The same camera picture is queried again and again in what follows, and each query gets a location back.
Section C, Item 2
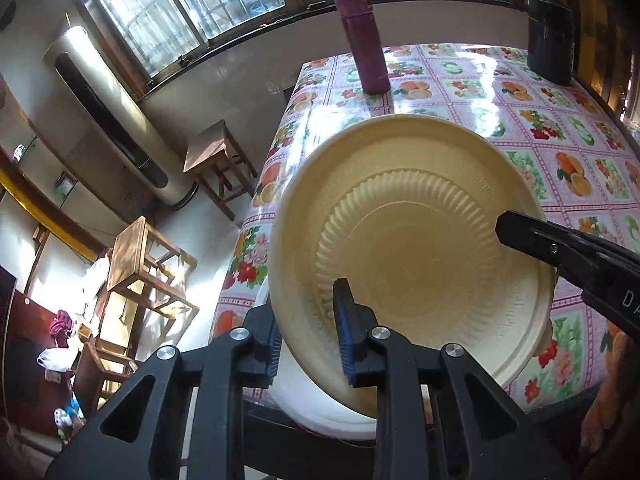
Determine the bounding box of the black electric kettle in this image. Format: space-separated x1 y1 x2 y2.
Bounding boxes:
527 0 574 86

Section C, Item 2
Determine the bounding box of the floral fruit plastic tablecloth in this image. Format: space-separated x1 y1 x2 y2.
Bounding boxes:
208 41 640 413

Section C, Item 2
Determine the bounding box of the maroon thermos bottle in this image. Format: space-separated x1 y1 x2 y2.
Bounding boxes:
334 0 390 94

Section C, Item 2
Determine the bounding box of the large beige ribbed bowl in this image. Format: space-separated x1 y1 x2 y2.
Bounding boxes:
268 115 556 416

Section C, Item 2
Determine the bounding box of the white disposable bowl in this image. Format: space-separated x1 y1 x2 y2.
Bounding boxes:
254 278 432 442

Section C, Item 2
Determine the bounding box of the white plastic bag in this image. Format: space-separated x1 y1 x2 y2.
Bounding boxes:
36 347 77 373

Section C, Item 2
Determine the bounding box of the small wooden stool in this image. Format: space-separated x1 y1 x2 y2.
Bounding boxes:
183 119 258 221

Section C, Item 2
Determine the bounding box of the white standing air conditioner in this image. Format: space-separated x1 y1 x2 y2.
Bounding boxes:
41 24 199 212

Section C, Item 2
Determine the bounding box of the light wooden stool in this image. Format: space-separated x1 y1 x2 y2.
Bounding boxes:
94 214 201 351

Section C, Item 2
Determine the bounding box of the person hand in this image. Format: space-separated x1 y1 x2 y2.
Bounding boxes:
580 374 620 453

